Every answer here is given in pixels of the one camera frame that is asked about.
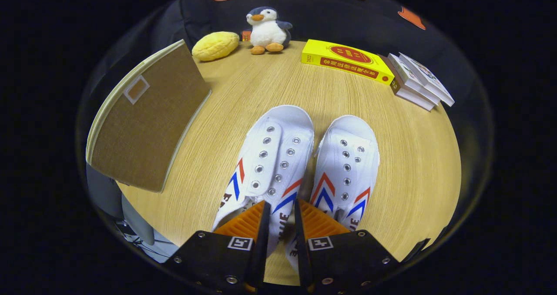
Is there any grey furniture frame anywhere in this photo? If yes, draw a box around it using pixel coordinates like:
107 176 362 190
86 164 179 261

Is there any white paperback book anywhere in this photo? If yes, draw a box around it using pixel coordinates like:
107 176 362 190
387 53 441 107

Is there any white illustrated cover book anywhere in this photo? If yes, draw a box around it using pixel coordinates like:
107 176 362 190
399 53 456 107

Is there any penguin plush toy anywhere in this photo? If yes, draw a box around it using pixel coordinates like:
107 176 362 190
242 7 293 55

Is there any white canvas shoe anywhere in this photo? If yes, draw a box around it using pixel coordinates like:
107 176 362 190
285 115 381 274
212 105 315 261

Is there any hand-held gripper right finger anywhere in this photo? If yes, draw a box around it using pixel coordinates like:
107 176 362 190
294 198 399 295

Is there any brown fabric storage box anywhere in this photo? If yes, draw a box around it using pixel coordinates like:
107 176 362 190
86 40 213 194

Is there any black backdrop cloth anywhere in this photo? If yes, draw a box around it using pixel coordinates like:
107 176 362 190
148 0 457 69

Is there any thick yellow book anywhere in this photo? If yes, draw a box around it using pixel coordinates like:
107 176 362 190
301 39 396 86

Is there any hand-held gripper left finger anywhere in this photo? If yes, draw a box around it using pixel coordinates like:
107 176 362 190
162 200 272 294

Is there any yellow bread plush toy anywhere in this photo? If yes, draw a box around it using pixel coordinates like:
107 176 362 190
192 31 241 62

